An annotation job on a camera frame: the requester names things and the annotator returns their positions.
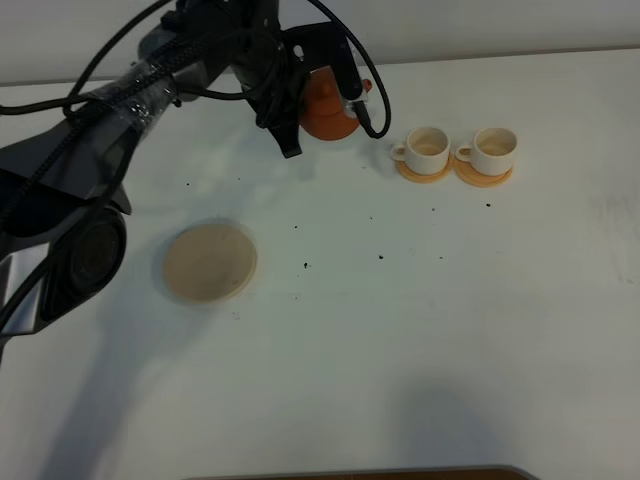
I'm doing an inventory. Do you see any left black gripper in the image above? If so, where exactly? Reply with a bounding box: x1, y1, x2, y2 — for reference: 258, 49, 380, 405
232, 29, 309, 159

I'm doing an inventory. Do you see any brown clay teapot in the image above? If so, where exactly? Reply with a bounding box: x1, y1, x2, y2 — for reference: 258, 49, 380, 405
299, 67, 360, 141

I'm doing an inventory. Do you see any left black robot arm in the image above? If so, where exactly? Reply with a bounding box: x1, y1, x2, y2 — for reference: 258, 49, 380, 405
1, 1, 300, 340

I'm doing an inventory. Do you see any left small wooden coaster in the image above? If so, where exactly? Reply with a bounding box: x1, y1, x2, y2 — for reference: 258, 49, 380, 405
394, 154, 454, 184

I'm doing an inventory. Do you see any small wooden coaster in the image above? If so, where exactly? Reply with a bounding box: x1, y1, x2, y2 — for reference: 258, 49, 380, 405
394, 154, 454, 184
453, 158, 514, 188

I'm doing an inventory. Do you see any left white teacup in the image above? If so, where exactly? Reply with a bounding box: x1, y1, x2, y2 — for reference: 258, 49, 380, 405
390, 127, 450, 176

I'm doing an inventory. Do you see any white teacup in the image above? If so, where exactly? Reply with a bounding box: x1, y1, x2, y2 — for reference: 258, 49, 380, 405
454, 128, 518, 177
390, 127, 450, 176

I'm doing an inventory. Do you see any large round wooden coaster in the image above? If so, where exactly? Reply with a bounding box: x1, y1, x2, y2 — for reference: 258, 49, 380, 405
162, 224, 258, 304

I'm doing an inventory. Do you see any right small wooden coaster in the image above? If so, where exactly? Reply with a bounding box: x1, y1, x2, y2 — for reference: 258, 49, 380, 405
453, 158, 514, 188

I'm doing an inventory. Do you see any right white teacup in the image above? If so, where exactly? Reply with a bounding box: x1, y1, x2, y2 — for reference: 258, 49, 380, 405
454, 128, 518, 177

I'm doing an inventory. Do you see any dark brown table edge object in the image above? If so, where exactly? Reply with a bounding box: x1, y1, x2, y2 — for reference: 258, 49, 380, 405
199, 465, 537, 480

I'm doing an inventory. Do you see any black braided camera cable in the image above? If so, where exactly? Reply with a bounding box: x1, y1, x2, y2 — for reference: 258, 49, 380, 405
0, 0, 391, 341

